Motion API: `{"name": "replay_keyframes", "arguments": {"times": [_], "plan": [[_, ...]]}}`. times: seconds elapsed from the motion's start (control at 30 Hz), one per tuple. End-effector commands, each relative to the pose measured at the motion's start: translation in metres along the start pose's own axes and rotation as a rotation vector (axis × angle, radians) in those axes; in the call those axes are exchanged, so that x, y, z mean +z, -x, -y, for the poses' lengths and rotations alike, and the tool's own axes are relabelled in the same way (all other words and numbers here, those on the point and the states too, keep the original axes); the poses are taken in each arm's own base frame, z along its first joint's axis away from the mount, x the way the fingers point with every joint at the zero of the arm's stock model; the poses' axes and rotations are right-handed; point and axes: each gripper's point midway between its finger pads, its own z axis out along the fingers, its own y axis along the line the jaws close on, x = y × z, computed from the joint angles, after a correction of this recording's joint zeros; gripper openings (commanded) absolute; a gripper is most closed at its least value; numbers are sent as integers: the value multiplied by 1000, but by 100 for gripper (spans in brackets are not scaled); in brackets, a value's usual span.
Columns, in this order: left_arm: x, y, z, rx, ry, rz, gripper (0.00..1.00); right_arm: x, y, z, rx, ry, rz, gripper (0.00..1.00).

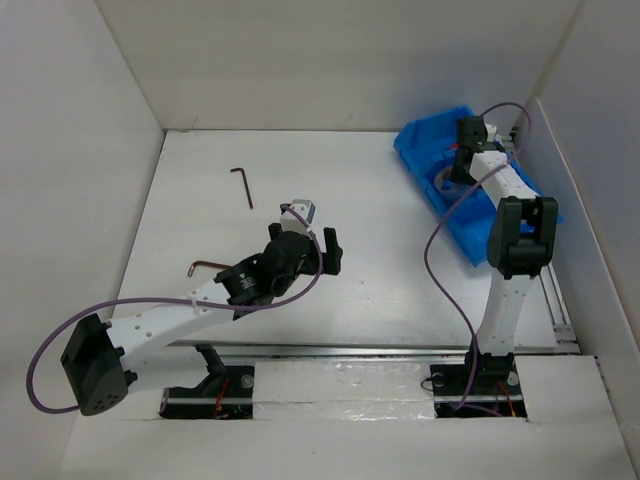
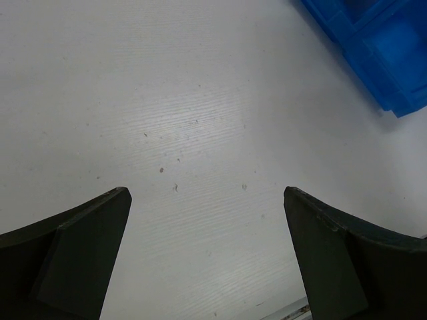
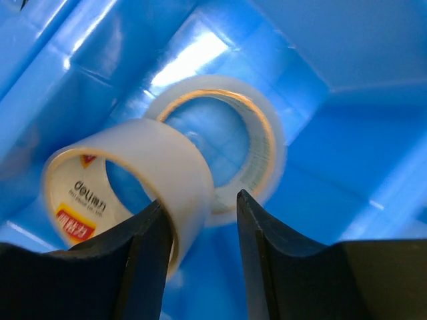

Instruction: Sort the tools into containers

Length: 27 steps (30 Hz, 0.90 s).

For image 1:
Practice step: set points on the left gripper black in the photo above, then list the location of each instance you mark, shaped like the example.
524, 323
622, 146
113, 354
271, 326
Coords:
331, 255

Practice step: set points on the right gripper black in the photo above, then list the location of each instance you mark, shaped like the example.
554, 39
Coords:
459, 176

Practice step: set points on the clear tape roll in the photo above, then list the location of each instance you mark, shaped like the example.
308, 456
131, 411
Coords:
443, 182

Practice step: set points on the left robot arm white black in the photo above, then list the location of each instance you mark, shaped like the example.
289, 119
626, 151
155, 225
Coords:
103, 361

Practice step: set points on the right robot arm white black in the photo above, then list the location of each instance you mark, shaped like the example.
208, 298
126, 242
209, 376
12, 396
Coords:
521, 239

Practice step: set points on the copper hex key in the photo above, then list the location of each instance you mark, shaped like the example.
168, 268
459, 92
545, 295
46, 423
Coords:
206, 264

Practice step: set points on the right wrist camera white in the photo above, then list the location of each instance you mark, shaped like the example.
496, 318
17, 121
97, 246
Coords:
492, 133

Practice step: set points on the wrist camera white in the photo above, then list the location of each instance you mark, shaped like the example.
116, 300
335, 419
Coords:
492, 133
297, 216

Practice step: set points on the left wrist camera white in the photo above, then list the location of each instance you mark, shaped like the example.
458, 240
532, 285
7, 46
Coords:
297, 216

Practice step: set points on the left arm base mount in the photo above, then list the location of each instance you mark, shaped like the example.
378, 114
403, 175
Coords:
225, 392

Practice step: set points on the aluminium rail front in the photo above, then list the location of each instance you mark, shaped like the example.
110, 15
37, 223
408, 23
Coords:
311, 350

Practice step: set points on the aluminium rail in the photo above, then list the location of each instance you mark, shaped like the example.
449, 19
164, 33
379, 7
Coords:
311, 350
565, 338

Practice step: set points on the aluminium rail right side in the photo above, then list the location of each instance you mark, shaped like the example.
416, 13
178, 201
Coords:
565, 338

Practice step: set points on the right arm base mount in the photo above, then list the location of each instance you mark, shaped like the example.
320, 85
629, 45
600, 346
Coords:
491, 389

